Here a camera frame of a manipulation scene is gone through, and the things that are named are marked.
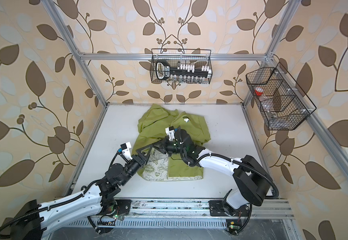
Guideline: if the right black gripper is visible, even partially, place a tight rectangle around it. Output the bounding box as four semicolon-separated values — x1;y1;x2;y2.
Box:
152;136;187;157

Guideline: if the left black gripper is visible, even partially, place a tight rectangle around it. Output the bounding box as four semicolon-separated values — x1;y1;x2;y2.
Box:
118;144;151;188

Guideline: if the green zip-up hooded jacket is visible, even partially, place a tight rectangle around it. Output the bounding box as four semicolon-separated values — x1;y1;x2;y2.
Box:
132;104;211;182

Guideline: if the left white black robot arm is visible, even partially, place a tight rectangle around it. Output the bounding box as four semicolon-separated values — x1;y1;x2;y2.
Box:
0;145;153;240

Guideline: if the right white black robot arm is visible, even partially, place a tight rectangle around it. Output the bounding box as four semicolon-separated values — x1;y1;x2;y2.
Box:
153;128;280;216

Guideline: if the black tool set in basket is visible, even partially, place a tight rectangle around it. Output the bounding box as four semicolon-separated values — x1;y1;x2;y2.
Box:
153;60;213;84

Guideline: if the red-capped item in basket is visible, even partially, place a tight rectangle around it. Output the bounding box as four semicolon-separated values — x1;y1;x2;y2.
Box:
255;87;265;97

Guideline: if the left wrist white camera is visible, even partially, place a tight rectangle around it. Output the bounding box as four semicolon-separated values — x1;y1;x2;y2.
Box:
119;142;132;161

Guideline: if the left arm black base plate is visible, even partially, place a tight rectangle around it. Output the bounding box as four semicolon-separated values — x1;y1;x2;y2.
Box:
99;199;132;217

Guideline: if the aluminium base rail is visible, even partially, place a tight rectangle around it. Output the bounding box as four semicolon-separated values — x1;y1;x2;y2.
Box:
53;197;295;220

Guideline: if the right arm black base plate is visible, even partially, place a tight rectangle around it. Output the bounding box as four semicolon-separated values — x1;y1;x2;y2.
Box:
209;200;251;217

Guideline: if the black wire basket back wall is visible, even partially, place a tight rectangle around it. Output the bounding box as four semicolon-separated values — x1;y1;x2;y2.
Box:
149;48;213;85

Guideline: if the black wire basket wall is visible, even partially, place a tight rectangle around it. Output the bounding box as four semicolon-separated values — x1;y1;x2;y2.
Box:
246;63;317;131
149;48;213;85

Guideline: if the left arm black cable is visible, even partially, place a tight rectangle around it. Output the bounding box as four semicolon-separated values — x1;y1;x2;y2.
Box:
87;217;116;235

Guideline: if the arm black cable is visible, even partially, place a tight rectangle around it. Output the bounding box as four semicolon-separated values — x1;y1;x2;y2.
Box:
225;203;253;235
87;217;116;235

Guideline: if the aluminium frame back crossbar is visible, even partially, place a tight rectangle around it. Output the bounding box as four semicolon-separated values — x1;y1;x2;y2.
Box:
78;53;267;61

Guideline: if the aluminium frame left post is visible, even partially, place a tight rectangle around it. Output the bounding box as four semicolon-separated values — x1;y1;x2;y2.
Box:
41;0;108;107

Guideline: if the aluminium frame post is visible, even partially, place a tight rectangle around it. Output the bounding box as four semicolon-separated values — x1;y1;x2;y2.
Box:
41;0;108;107
241;0;301;109

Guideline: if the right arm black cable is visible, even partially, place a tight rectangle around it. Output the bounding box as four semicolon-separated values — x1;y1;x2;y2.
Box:
225;203;253;235

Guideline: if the black wire basket right wall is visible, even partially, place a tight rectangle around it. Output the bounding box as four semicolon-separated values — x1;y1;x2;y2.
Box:
246;63;317;131

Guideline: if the aluminium frame right post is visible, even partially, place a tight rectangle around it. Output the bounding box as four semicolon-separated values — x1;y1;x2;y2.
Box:
241;0;301;109

